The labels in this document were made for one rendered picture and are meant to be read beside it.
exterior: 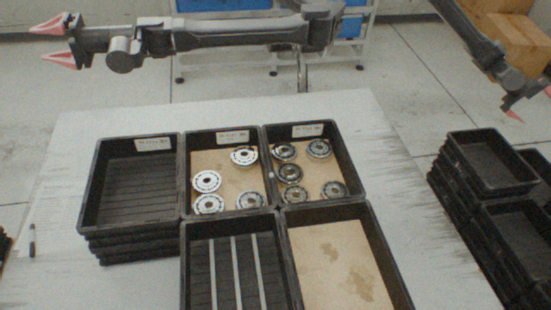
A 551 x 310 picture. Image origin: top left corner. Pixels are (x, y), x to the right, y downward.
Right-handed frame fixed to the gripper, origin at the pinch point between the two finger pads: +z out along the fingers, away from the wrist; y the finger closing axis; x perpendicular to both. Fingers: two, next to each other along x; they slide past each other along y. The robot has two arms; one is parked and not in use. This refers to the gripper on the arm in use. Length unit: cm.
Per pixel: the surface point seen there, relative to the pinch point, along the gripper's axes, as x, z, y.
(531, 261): -26, -172, 107
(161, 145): 25, -15, 57
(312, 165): 10, -71, 62
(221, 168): 14, -37, 62
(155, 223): -13, -15, 53
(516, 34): 167, -311, 101
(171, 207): 0, -18, 62
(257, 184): 4, -49, 62
